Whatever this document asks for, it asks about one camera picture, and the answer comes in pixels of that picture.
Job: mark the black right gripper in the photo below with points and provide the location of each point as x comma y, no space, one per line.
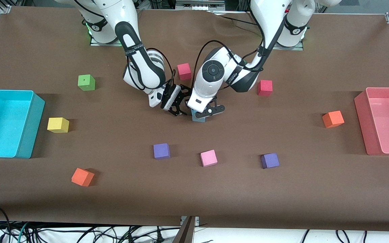
178,102

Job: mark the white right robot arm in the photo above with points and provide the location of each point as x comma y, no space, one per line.
147,71

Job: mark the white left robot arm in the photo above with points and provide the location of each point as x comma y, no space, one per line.
211,71

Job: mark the red foam block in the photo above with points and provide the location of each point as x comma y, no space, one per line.
184,71
264,88

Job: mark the pink foam block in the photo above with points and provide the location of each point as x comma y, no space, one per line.
208,158

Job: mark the purple foam block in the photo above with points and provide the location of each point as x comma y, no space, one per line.
161,151
269,161

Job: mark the brown table cover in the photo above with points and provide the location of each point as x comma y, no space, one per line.
214,195

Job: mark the green foam block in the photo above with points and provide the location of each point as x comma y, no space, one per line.
86,83

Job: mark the grey rack device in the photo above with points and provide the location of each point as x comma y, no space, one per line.
199,4

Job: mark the orange foam block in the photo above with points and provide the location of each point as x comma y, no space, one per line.
333,119
82,177

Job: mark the yellow foam block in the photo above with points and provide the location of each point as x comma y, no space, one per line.
57,125

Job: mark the cyan plastic bin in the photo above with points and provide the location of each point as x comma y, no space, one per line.
5,128

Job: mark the pink plastic bin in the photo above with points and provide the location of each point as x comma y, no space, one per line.
387,121

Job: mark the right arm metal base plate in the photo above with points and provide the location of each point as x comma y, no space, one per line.
105,44

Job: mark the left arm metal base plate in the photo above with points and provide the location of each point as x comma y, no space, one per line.
290,48

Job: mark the metal clamp bracket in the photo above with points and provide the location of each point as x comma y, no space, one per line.
186,233

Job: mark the metal table corner bracket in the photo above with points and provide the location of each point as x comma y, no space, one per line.
4,9

